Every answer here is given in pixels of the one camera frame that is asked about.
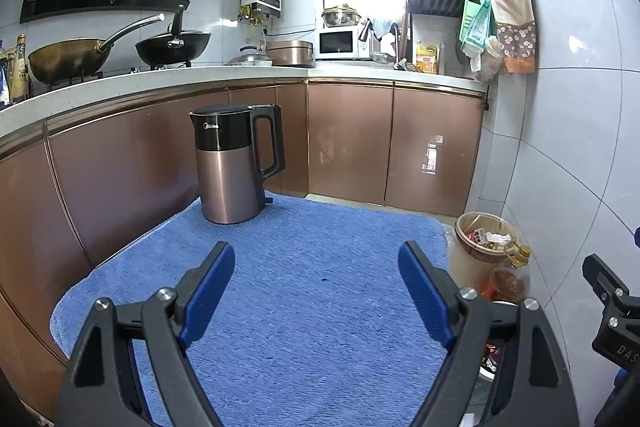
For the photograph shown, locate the beige waste bin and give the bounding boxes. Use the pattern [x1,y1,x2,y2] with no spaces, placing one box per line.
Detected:
[447,211,521,303]

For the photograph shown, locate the glass lidded pot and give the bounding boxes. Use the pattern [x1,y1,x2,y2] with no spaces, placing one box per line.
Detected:
[321,5,362,28]

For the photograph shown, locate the steel faucet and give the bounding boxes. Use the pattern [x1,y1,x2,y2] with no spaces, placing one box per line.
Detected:
[389,23,407,70]

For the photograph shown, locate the white microwave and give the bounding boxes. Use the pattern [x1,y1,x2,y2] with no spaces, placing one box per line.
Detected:
[314,26,372,60]

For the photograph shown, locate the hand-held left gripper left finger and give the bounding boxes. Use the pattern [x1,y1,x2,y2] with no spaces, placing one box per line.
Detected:
[59,241,237,427]

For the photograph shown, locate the yellow detergent bottle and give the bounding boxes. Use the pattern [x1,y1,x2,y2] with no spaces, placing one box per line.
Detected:
[415,41,441,74]

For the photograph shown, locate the brass wok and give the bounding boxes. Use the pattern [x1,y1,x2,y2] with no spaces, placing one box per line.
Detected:
[27,13,166,85]

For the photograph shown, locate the gas stove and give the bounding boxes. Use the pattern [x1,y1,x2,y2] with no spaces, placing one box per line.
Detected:
[30,62,193,96]

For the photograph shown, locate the gold cap glass bottle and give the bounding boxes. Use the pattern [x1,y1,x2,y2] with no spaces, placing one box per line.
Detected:
[11,34,30,104]

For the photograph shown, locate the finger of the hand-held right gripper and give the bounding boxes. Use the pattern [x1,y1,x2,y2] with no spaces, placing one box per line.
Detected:
[582,254,628,308]

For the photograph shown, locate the steel pot lid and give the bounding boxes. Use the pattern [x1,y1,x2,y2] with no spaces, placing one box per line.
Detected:
[226,46,275,68]

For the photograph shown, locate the copper electric kettle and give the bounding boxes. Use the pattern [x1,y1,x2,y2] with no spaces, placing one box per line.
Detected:
[188,103,287,225]

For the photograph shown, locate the black frying pan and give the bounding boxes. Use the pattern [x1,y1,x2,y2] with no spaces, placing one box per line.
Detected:
[135,4,212,66]

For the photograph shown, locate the white plastic bags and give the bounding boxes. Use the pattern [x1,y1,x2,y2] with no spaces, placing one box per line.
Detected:
[467,36,503,82]

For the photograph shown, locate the dark glass bottle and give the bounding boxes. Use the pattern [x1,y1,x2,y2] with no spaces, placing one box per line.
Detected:
[0,39,12,105]

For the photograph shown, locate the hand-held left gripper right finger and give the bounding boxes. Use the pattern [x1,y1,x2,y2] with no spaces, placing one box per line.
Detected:
[397,241,581,427]

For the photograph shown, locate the cooking oil bottle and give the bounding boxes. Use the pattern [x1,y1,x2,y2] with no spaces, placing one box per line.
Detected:
[482,243,532,303]

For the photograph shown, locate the blue mat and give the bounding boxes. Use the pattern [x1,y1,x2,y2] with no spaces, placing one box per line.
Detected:
[50,194,453,427]

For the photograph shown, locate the copper rice cooker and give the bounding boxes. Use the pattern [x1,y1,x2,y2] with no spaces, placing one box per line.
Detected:
[266,39,315,68]

